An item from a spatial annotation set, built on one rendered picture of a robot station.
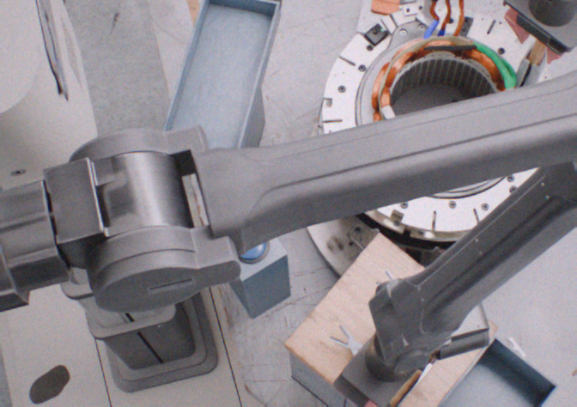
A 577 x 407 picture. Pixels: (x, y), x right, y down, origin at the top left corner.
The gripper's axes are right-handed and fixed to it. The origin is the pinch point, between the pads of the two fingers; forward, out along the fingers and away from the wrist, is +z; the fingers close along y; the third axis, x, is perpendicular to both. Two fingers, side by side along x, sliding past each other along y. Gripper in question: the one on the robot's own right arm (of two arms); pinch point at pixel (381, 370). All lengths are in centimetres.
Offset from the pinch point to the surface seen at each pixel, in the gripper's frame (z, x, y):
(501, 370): 9.8, -12.3, 11.8
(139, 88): 111, 88, 36
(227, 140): 7.2, 35.8, 12.5
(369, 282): 2.5, 8.4, 8.3
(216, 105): 7.3, 40.4, 15.5
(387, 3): 29, 37, 53
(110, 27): 111, 105, 43
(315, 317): 2.8, 10.9, 0.5
